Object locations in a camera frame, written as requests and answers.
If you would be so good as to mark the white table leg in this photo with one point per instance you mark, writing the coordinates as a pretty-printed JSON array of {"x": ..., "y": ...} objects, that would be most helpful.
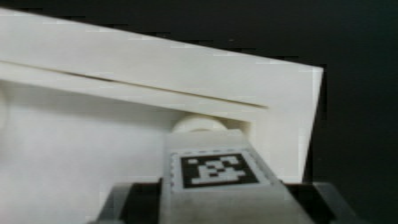
[{"x": 220, "y": 189}]

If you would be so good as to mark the white square table top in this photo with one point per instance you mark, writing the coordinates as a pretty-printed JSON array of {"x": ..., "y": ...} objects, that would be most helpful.
[{"x": 82, "y": 128}]

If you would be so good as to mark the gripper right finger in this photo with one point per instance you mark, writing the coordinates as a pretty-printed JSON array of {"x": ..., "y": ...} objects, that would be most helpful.
[{"x": 323, "y": 203}]

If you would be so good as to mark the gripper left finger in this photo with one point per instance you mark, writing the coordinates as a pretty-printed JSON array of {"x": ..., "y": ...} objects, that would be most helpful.
[{"x": 132, "y": 204}]

